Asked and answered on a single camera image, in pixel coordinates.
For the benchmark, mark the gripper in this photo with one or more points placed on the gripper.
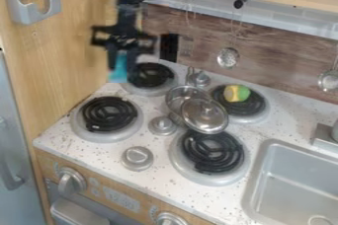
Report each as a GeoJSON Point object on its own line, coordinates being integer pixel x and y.
{"type": "Point", "coordinates": [125, 39]}

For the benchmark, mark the blue brush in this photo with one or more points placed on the blue brush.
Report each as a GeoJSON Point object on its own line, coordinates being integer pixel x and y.
{"type": "Point", "coordinates": [119, 71]}

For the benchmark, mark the toy stove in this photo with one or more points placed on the toy stove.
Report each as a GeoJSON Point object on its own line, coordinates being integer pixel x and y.
{"type": "Point", "coordinates": [108, 114]}

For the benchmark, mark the silver pot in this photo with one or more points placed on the silver pot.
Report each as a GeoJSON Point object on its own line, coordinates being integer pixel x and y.
{"type": "Point", "coordinates": [181, 98]}

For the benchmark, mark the silver lid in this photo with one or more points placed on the silver lid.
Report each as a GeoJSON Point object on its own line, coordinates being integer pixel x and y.
{"type": "Point", "coordinates": [205, 115]}

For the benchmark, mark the silver hanging strainer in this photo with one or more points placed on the silver hanging strainer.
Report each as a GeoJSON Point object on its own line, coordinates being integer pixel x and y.
{"type": "Point", "coordinates": [228, 58]}

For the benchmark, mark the yellow green toy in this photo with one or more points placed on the yellow green toy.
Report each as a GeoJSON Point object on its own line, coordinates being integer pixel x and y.
{"type": "Point", "coordinates": [236, 93]}

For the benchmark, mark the grey toy fridge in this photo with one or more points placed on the grey toy fridge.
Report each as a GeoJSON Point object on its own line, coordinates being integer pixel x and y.
{"type": "Point", "coordinates": [11, 156]}

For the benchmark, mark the silver hanging spoon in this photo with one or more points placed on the silver hanging spoon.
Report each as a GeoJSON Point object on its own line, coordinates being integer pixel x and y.
{"type": "Point", "coordinates": [329, 80]}

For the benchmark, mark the toy sink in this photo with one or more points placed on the toy sink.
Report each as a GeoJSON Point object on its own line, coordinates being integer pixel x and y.
{"type": "Point", "coordinates": [295, 186]}

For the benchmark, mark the tap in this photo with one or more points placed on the tap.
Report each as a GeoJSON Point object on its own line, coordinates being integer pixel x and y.
{"type": "Point", "coordinates": [326, 134]}

